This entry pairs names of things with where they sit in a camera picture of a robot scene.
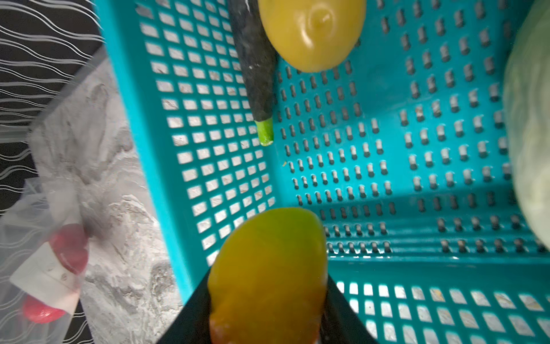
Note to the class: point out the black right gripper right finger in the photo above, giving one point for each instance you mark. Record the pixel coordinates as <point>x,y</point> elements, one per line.
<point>340,324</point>

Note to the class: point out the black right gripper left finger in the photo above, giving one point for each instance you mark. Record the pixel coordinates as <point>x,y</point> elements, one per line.
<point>192,324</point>

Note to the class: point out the small orange fruit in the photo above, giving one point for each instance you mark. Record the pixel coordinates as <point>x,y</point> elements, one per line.
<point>268,283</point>

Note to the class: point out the clear zip top bag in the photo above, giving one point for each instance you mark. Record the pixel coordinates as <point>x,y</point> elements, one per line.
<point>29,265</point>

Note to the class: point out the yellow potato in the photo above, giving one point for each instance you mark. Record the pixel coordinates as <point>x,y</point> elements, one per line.
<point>313,36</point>

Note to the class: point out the teal plastic basket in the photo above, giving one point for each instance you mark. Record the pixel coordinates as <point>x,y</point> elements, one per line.
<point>401,151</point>

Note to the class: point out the dark eggplant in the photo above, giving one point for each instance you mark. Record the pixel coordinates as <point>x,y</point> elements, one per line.
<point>258,61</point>

